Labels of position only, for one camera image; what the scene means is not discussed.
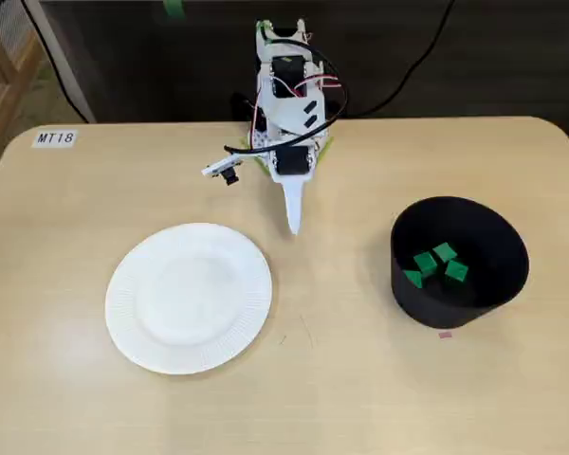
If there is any grey metal post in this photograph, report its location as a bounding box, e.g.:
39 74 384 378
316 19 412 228
23 0 98 125

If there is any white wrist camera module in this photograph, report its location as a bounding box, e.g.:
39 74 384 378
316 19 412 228
200 155 244 188

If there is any black camera cable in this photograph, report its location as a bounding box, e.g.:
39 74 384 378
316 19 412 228
223 37 350 155

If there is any black pot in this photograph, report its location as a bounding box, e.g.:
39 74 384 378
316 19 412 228
389 195 531 330

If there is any green block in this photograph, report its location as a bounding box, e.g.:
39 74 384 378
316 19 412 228
402 268 427 289
413 252 438 276
444 260 469 284
431 242 458 263

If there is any white MT18 label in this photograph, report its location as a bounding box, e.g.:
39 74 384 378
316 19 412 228
31 129 79 150

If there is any red white servo wire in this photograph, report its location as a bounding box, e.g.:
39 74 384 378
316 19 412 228
244 97 267 144
291 73 345 99

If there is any black background power cable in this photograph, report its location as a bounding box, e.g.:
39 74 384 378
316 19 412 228
345 0 457 118

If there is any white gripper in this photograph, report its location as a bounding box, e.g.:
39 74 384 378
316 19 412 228
264 136 325 237

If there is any wooden shelf unit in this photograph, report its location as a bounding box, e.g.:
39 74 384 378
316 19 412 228
0 0 46 193

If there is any white paper plate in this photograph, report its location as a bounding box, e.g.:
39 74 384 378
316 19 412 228
104 222 273 376

